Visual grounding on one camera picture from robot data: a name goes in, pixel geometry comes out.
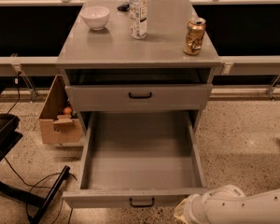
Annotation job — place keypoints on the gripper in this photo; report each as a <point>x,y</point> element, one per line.
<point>193,206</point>

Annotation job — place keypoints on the grey drawer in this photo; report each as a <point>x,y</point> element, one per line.
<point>138,97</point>
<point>138,160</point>

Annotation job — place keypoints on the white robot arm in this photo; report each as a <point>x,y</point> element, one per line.
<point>229,205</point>

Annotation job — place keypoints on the grey drawer cabinet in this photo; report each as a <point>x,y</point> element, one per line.
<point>112,57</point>

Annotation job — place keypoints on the grey top drawer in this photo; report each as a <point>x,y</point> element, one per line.
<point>138,97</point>

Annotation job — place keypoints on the cardboard box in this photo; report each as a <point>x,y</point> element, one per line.
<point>57,128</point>

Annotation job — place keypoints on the orange fruit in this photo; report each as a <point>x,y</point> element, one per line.
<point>67,110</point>

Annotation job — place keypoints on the metal railing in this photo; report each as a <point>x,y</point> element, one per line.
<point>25,62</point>

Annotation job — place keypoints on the gold soda can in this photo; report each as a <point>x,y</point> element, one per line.
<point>194,36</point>

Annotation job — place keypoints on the clear plastic water bottle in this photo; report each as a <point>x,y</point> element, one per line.
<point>138,18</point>

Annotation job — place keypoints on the small black object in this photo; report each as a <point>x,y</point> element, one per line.
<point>124,7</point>

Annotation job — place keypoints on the white ceramic bowl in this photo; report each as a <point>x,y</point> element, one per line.
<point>95,17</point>

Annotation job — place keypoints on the black chair frame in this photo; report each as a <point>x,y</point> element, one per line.
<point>31,165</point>

